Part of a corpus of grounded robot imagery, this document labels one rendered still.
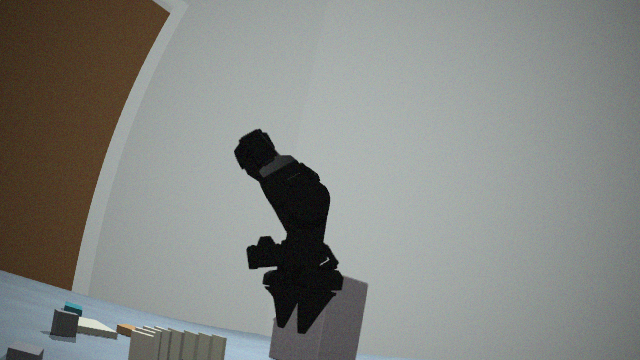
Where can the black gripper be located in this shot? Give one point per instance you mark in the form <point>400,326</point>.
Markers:
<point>305,283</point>

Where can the light blue rectangular block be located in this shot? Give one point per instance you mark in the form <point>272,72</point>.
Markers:
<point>73,308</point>

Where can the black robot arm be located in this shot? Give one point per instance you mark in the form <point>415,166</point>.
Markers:
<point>294,191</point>

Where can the orange rectangular block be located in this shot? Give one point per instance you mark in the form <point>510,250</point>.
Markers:
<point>125,329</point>

